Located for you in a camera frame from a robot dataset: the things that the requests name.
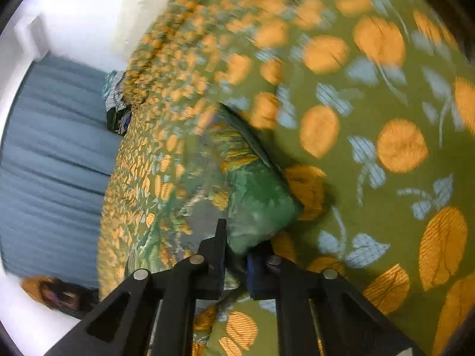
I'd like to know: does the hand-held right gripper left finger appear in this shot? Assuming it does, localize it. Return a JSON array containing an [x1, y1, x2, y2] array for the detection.
[[45, 218, 228, 356]]

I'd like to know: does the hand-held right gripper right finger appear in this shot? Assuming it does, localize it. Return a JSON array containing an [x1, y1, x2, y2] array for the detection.
[[247, 252, 427, 356]]

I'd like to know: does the green patterned pillow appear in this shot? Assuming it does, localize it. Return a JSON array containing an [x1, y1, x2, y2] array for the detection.
[[126, 104, 303, 297]]

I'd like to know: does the coat rack with hanging clothes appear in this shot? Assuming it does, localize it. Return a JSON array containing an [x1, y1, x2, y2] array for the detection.
[[20, 275, 100, 320]]

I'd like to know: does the pile of clothes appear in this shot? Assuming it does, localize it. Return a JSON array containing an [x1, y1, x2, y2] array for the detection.
[[102, 70, 133, 136]]

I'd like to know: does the green orange floral bedspread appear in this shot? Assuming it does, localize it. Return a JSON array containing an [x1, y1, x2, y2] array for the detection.
[[97, 0, 475, 356]]

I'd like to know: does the blue curtain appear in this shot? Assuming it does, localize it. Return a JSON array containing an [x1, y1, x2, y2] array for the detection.
[[0, 54, 127, 290]]

